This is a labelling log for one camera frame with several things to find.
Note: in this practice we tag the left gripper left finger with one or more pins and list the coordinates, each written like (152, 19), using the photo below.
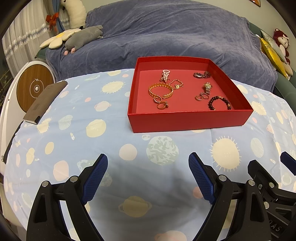
(46, 221)

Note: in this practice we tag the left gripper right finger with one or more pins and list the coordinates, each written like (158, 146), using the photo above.
(250, 220)

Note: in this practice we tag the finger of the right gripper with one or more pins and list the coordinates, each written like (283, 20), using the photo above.
(288, 161)
(268, 187)

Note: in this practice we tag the silver interlocked rings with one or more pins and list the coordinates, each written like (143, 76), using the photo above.
(201, 96)

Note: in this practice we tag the gold wristwatch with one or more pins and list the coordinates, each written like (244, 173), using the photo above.
(207, 87)

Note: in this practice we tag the gold ring red stone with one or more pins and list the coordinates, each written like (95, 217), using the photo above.
(162, 105)

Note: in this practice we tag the red cardboard tray box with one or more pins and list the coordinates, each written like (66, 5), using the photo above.
(190, 108)

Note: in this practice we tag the gold chain bangle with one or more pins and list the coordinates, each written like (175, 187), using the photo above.
(160, 90)

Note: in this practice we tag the yellow cushion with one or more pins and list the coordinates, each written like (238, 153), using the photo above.
(281, 67)

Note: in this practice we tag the planet print blue tablecloth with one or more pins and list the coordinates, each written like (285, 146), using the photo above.
(148, 191)

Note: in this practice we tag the red monkey plush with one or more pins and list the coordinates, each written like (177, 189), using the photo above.
(283, 42)

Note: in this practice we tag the grey-green cushion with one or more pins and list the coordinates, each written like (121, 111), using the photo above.
(274, 45)

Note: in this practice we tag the white round wooden-faced device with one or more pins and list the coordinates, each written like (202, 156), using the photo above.
(27, 85)

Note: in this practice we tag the flower-shaped cream cushion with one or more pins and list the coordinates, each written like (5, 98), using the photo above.
(57, 41)

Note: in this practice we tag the white curtain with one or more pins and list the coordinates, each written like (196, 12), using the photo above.
(23, 38)

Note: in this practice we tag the grey plush toy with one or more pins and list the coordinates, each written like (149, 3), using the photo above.
(83, 37)

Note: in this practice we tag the red ribbon bow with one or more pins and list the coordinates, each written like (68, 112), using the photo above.
(52, 21)

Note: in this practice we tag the blue-grey bed blanket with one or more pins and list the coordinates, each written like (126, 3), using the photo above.
(133, 29)

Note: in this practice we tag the white llama plush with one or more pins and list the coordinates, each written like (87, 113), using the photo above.
(76, 11)

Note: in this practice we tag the blue curtain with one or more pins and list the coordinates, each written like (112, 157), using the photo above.
(63, 17)

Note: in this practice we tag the green sofa frame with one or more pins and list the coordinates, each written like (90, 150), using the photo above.
(283, 87)

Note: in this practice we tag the orange wall picture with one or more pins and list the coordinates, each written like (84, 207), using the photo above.
(256, 2)

